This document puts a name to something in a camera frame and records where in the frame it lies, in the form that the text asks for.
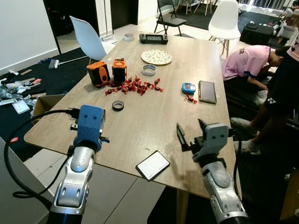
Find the red wrapped candy pile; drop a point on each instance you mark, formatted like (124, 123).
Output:
(135, 86)

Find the black storage bag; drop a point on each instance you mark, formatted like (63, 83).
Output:
(256, 34)

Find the white plastic shell chair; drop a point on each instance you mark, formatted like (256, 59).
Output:
(225, 21)
(88, 39)

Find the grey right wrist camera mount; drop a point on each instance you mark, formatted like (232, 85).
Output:
(214, 140)

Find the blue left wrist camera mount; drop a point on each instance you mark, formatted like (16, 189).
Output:
(88, 123)

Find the white screen black phone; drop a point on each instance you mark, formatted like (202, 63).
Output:
(153, 165)

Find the dark smartphone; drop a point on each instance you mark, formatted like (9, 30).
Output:
(207, 92)

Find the narrow orange black battery pack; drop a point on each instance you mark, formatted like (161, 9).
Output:
(119, 71)

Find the person in pink shirt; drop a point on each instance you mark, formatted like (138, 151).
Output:
(245, 60)

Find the person in black shirt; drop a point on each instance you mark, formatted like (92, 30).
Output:
(282, 79)

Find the wooden dining table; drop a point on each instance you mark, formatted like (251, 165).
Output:
(154, 121)

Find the wide orange black battery pack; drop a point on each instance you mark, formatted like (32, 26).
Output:
(98, 74)

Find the black tape roll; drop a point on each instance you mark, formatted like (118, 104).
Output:
(113, 106)

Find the black handheld controller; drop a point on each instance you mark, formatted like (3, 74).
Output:
(153, 38)

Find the brown cardboard box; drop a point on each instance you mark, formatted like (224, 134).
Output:
(46, 103)

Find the clear tape roll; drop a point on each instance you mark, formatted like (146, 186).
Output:
(143, 70)

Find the patterned round plate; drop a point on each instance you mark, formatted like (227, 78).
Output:
(156, 57)

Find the black folding chair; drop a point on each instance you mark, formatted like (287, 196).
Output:
(167, 19)

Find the white tape roll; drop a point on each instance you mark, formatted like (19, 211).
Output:
(128, 37)

